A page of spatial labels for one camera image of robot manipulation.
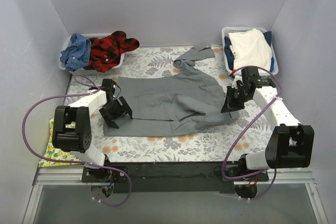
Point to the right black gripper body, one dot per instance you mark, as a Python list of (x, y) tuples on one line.
[(234, 97)]

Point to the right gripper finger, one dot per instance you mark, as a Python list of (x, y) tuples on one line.
[(226, 107), (236, 105)]

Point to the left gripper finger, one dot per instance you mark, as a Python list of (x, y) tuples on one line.
[(125, 108), (109, 120)]

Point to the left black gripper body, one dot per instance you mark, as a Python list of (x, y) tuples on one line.
[(115, 110)]

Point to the grey long sleeve shirt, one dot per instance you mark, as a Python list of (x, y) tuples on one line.
[(182, 104)]

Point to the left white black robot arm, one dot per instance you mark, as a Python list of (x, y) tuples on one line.
[(72, 127)]

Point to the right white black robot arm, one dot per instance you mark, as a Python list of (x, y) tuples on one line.
[(291, 142)]

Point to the dark blue folded garment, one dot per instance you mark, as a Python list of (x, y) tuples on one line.
[(251, 47)]

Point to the floral patterned table mat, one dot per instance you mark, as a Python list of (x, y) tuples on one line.
[(208, 145)]

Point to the left white plastic basket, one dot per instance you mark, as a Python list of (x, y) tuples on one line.
[(82, 71)]

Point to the white folded shirt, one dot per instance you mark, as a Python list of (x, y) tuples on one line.
[(250, 48)]

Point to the red black plaid shirt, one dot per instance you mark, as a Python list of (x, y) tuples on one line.
[(106, 52)]

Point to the blue checked shirt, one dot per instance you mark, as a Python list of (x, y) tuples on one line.
[(77, 54)]

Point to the lemon print cloth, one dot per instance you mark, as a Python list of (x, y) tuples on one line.
[(55, 153)]

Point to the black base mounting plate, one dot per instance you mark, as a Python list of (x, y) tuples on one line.
[(162, 177)]

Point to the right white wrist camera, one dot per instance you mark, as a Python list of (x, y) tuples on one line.
[(237, 82)]

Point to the aluminium frame rail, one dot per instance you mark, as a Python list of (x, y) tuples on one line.
[(71, 175)]

